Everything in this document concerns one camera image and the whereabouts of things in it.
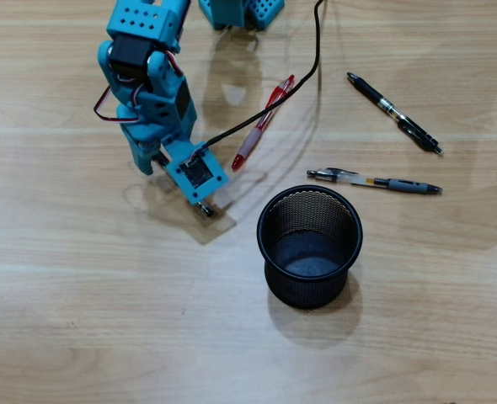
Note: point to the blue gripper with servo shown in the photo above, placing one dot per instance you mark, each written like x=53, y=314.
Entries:
x=140, y=156

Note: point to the clear pen with black cap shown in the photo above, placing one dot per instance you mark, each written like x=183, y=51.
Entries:
x=206, y=209

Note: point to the red retractable pen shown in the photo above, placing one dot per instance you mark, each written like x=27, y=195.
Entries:
x=252, y=141

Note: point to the black retractable gel pen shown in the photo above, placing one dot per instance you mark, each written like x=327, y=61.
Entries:
x=368, y=90

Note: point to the grey grip retractable pen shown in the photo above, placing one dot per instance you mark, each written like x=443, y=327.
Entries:
x=404, y=185

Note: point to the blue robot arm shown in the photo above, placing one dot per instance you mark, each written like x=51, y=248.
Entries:
x=143, y=21

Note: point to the black mesh pen holder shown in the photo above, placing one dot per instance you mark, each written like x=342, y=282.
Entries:
x=307, y=290

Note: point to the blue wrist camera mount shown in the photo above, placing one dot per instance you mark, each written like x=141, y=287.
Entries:
x=198, y=174

